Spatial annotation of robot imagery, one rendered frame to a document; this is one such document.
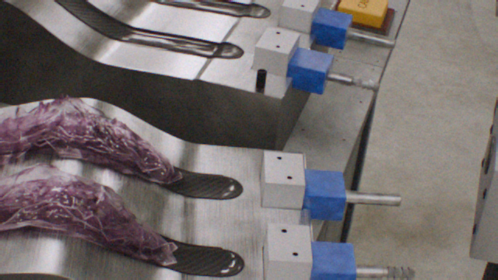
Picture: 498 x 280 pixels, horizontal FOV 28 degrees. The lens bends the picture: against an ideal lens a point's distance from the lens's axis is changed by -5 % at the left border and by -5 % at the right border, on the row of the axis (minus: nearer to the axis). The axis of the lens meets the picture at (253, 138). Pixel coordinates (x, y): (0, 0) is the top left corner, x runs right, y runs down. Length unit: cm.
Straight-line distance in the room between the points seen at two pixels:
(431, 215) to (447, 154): 28
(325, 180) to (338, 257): 11
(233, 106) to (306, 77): 8
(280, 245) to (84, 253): 16
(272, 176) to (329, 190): 6
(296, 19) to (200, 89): 17
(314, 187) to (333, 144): 20
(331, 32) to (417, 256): 122
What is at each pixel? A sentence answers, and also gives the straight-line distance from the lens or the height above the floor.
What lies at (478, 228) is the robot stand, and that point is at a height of 94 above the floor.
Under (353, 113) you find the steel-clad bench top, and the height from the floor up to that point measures 80.
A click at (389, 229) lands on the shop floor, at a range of 238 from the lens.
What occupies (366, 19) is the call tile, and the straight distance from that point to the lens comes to 137.
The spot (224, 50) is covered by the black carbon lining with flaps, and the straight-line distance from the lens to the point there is 112.
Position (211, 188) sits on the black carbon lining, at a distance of 96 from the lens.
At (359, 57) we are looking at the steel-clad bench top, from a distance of 133.
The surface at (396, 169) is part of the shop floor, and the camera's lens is 259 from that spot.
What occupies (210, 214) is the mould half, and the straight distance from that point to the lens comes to 92.
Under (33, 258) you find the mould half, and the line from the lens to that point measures 80.
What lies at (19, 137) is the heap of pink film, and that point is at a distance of 93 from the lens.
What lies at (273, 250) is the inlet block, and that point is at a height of 88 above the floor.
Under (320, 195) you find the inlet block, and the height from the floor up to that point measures 87.
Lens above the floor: 141
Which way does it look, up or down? 33 degrees down
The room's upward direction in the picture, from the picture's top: 7 degrees clockwise
